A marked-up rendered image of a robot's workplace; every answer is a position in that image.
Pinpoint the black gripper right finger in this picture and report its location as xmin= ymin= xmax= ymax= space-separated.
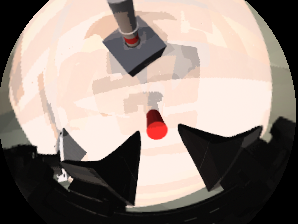
xmin=177 ymin=123 xmax=263 ymax=192

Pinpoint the grey marker with black tip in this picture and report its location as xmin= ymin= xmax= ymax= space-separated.
xmin=105 ymin=0 xmax=138 ymax=47

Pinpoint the red marker cap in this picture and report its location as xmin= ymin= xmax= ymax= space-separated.
xmin=146 ymin=109 xmax=168 ymax=140

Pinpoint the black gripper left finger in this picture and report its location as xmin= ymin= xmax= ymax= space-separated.
xmin=60 ymin=129 xmax=141 ymax=206

